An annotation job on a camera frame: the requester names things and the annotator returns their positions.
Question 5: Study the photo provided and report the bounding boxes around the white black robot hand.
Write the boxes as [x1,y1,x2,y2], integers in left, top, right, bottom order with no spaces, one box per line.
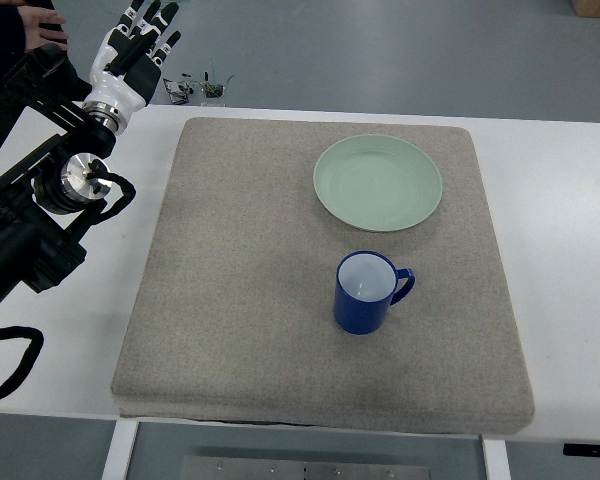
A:
[82,1,181,135]

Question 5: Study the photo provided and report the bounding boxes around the person hand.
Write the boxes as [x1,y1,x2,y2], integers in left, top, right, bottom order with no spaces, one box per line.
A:
[18,6,69,52]

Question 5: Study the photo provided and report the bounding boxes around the blue mug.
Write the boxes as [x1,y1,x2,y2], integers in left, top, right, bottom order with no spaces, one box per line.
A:
[333,250,416,335]

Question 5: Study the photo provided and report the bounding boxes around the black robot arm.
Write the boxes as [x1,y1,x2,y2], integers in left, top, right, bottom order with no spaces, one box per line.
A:
[0,45,136,303]

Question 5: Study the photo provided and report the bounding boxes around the green plate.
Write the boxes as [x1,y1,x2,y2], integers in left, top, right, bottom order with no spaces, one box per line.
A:
[313,134,443,233]

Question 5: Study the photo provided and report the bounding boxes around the electronic parts on floor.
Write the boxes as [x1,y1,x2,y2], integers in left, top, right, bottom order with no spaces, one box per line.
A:
[163,71,235,107]

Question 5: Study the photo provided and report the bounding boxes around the beige felt mat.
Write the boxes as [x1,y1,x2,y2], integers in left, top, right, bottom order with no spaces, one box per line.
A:
[111,118,534,434]

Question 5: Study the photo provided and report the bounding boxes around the cardboard box corner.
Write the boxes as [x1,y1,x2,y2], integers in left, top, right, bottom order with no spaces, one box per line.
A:
[572,0,600,18]

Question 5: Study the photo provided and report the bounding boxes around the black table control panel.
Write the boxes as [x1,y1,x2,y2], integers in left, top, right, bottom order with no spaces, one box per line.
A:
[563,443,600,458]

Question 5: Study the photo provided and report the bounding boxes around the black sleeved cable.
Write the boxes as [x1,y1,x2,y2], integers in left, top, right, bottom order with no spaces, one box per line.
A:
[0,325,45,406]

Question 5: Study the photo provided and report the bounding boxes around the metal base plate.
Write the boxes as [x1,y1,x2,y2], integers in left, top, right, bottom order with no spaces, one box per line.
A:
[179,456,430,480]

